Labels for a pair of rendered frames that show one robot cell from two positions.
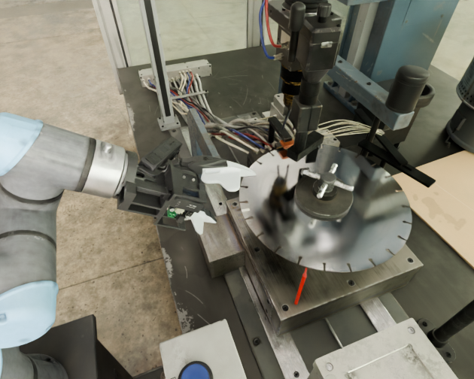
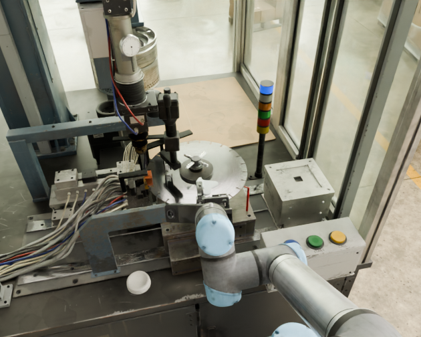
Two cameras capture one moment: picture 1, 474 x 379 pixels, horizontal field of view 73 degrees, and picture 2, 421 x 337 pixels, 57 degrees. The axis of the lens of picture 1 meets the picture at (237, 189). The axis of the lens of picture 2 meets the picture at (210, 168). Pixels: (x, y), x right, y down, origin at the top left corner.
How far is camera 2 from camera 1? 0.89 m
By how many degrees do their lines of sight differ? 56
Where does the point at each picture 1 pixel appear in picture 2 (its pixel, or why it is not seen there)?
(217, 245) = (196, 249)
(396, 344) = (275, 173)
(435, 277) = not seen: hidden behind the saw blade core
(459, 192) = not seen: hidden behind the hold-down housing
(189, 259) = (190, 282)
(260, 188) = (182, 196)
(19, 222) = (247, 255)
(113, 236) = not seen: outside the picture
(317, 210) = (208, 173)
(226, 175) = (206, 184)
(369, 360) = (283, 183)
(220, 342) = (272, 236)
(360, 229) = (222, 162)
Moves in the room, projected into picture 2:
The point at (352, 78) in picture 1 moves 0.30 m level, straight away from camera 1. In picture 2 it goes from (115, 122) to (51, 100)
